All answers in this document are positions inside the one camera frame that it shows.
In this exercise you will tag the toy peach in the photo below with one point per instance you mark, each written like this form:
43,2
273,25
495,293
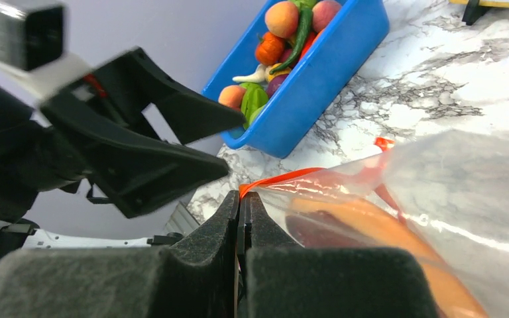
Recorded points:
323,13
281,19
232,96

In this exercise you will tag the toy green chili pepper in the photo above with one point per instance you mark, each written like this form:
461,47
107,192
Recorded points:
304,28

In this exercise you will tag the toy green lettuce ball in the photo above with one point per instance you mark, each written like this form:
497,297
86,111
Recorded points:
304,4

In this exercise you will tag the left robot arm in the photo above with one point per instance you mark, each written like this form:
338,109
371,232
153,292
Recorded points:
35,159

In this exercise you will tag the toy green starfruit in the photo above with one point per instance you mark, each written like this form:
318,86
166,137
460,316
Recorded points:
254,98

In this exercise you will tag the toy white radish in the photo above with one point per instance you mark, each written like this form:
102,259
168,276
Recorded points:
258,76

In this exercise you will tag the toy peach top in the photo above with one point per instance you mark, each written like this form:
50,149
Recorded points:
281,19

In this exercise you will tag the toy yellow lemon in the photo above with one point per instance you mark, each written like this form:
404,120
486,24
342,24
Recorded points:
271,72

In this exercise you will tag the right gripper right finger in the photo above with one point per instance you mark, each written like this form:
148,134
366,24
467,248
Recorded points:
284,279

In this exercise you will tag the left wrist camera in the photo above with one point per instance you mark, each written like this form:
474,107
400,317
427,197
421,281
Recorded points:
33,46

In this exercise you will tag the toy orange pumpkin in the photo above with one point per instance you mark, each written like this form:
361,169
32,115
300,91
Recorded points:
269,49

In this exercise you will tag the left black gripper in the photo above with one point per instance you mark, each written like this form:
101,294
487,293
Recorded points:
100,116

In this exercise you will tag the clear zip top bag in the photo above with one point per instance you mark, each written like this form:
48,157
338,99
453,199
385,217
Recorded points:
451,189

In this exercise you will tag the toy carrot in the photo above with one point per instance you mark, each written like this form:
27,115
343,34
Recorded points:
311,38

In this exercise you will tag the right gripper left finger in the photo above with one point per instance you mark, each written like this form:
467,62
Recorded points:
196,277

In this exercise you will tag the toy peach bottom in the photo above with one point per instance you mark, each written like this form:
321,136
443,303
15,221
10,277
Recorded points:
232,96

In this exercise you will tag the blue plastic bin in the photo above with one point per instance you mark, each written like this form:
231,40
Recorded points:
346,43

